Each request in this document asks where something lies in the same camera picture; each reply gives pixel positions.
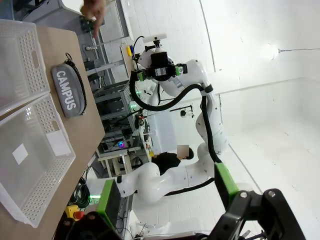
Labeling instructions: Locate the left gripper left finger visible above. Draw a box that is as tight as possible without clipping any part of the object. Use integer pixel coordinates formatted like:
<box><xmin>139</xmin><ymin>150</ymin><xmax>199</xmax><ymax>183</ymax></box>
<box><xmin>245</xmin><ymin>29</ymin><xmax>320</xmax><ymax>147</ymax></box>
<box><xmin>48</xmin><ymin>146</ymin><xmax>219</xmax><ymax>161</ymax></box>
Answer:
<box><xmin>56</xmin><ymin>179</ymin><xmax>123</xmax><ymax>240</ymax></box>

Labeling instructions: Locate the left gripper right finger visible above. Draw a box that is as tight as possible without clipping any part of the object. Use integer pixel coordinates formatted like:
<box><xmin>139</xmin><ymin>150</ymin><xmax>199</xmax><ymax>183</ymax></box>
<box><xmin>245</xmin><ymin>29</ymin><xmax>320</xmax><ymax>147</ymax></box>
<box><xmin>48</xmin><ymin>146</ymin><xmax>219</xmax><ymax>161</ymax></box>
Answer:
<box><xmin>209</xmin><ymin>161</ymin><xmax>308</xmax><ymax>240</ymax></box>

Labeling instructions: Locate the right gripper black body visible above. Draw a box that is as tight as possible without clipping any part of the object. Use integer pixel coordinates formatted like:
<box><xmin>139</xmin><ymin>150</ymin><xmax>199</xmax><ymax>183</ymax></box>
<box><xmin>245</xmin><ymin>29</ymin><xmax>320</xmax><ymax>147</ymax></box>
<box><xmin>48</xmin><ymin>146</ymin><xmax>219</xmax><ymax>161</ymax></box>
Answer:
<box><xmin>146</xmin><ymin>51</ymin><xmax>176</xmax><ymax>81</ymax></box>

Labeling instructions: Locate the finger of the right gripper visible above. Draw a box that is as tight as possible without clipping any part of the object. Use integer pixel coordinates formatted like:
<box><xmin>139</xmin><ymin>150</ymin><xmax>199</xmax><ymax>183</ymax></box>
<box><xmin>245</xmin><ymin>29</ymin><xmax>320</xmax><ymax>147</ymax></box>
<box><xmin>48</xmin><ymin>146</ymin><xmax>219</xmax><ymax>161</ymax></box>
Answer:
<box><xmin>173</xmin><ymin>62</ymin><xmax>188</xmax><ymax>76</ymax></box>
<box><xmin>136</xmin><ymin>69</ymin><xmax>151</xmax><ymax>82</ymax></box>

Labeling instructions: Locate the grey CAMPUS pencil case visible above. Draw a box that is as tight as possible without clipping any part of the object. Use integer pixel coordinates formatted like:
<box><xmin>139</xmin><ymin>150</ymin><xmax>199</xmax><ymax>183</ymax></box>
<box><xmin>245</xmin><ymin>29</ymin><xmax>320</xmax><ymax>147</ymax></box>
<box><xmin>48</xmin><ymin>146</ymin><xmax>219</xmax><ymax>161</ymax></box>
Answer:
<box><xmin>50</xmin><ymin>51</ymin><xmax>88</xmax><ymax>119</ymax></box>

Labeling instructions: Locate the person bare hand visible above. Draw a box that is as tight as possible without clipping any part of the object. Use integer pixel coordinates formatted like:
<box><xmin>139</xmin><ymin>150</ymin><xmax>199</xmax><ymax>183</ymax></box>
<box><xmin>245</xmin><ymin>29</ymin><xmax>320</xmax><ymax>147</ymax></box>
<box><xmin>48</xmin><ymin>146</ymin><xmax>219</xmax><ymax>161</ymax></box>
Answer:
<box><xmin>79</xmin><ymin>0</ymin><xmax>107</xmax><ymax>38</ymax></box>

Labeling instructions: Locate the yellow emergency stop button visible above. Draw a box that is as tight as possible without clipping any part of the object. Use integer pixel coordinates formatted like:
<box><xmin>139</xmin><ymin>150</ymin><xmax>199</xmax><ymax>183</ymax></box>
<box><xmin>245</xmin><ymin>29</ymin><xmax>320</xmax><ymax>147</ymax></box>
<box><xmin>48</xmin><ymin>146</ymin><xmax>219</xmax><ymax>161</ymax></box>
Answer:
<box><xmin>65</xmin><ymin>204</ymin><xmax>87</xmax><ymax>221</ymax></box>

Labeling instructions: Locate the metal equipment rack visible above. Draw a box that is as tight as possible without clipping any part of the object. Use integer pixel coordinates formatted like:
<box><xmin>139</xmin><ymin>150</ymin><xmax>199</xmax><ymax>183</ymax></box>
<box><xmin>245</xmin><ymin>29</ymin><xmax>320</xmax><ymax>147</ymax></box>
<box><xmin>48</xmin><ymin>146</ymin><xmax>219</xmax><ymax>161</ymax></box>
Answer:
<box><xmin>93</xmin><ymin>81</ymin><xmax>137</xmax><ymax>141</ymax></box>

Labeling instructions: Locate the seated person black shirt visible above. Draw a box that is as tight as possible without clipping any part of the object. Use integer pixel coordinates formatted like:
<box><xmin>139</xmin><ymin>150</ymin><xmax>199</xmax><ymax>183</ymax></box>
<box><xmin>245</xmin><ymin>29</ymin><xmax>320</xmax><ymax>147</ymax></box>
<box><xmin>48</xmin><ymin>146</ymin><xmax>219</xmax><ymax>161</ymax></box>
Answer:
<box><xmin>151</xmin><ymin>144</ymin><xmax>195</xmax><ymax>176</ymax></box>

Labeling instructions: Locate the white perforated plastic basket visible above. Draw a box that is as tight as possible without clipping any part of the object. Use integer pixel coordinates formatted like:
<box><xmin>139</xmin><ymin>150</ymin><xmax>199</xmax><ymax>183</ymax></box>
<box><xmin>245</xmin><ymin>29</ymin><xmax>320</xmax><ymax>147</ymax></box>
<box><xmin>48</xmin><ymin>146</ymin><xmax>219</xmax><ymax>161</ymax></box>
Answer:
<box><xmin>0</xmin><ymin>19</ymin><xmax>51</xmax><ymax>116</ymax></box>
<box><xmin>0</xmin><ymin>93</ymin><xmax>77</xmax><ymax>229</ymax></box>

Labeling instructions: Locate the round ceiling lamp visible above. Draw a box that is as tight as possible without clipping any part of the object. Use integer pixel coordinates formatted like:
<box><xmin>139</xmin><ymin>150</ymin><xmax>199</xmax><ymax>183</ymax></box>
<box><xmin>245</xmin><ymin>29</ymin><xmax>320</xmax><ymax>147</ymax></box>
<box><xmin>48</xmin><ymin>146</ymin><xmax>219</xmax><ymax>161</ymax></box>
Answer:
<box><xmin>266</xmin><ymin>44</ymin><xmax>281</xmax><ymax>61</ymax></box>

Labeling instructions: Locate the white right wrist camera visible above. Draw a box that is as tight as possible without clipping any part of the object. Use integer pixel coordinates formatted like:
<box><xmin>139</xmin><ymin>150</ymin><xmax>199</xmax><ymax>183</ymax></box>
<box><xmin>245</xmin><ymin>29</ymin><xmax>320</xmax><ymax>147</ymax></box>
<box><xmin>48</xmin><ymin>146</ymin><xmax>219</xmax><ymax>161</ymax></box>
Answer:
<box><xmin>143</xmin><ymin>32</ymin><xmax>168</xmax><ymax>52</ymax></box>

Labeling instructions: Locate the green cable bundle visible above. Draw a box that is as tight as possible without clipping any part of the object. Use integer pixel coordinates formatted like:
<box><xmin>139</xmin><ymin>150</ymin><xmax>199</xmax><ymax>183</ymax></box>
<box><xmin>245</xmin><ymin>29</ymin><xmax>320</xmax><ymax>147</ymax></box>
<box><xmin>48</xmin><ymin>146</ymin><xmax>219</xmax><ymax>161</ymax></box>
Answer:
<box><xmin>71</xmin><ymin>176</ymin><xmax>91</xmax><ymax>209</ymax></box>

